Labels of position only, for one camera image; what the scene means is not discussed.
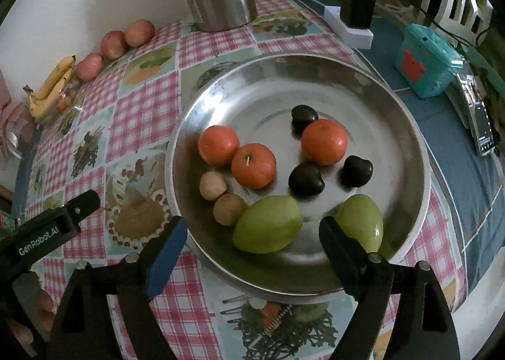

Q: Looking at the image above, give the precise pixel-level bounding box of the teal tissue pack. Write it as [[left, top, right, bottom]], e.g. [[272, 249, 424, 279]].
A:
[[395, 23, 464, 99]]

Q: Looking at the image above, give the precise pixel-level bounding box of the dark plum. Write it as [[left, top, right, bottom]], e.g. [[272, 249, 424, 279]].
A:
[[341, 156, 373, 188], [288, 163, 325, 200], [291, 105, 318, 134]]

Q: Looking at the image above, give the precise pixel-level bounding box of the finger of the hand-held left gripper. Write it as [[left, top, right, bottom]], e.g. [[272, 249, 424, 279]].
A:
[[49, 190, 101, 236]]

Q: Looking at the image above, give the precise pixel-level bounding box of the pink checkered tablecloth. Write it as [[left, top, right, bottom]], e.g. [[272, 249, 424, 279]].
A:
[[27, 0, 470, 360]]

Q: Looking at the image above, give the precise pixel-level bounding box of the white plastic chair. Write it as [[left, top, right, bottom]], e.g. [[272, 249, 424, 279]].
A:
[[446, 0, 494, 49]]

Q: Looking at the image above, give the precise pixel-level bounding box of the clear plastic bag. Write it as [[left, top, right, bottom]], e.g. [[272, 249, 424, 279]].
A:
[[37, 76, 85, 124]]

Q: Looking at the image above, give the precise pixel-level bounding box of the yellow banana bunch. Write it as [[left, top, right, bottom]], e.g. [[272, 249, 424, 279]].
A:
[[24, 55, 76, 120]]

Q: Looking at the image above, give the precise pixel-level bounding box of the blue cloth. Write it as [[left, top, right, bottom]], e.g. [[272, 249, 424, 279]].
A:
[[294, 0, 505, 286]]

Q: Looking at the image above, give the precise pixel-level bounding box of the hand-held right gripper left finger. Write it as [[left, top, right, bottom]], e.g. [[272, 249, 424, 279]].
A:
[[45, 216, 188, 360]]

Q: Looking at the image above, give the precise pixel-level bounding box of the small brown round fruit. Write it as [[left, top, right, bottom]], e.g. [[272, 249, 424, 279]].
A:
[[199, 171, 228, 200], [213, 193, 247, 227]]

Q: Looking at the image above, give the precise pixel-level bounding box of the person's left hand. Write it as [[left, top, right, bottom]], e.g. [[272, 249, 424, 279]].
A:
[[8, 271, 56, 347]]

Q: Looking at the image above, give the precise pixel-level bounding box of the teal rimmed printed tray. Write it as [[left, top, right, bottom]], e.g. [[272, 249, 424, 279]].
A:
[[466, 46, 505, 156]]

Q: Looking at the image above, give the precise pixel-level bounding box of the white power strip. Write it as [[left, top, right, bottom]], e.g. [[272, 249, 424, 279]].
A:
[[324, 5, 374, 49]]

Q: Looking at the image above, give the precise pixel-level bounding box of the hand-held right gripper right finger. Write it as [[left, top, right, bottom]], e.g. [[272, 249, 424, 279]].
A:
[[319, 216, 460, 360]]

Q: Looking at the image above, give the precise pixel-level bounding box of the orange tangerine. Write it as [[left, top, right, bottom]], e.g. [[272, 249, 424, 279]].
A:
[[231, 143, 277, 190], [198, 125, 241, 166], [301, 119, 348, 165]]

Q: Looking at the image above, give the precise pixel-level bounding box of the round steel plate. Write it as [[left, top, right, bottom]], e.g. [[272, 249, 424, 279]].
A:
[[169, 53, 431, 298]]

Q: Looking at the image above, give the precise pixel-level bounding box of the black cable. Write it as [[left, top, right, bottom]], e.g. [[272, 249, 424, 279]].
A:
[[358, 0, 490, 47]]

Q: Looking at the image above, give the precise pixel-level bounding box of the black smartphone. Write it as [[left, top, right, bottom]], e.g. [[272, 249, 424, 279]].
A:
[[460, 74, 498, 156]]

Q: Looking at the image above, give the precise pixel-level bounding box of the red apple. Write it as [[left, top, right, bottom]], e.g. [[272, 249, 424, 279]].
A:
[[100, 30, 128, 60], [76, 53, 105, 81], [125, 19, 155, 48]]

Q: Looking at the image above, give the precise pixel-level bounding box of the green mango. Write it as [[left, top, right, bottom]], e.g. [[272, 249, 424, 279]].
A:
[[333, 193, 384, 252], [232, 195, 304, 254]]

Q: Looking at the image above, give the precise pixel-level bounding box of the black charger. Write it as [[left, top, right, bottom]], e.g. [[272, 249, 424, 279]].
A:
[[340, 0, 375, 29]]

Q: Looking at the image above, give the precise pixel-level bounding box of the pink flower bouquet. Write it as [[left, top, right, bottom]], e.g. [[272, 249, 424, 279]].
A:
[[0, 68, 40, 159]]

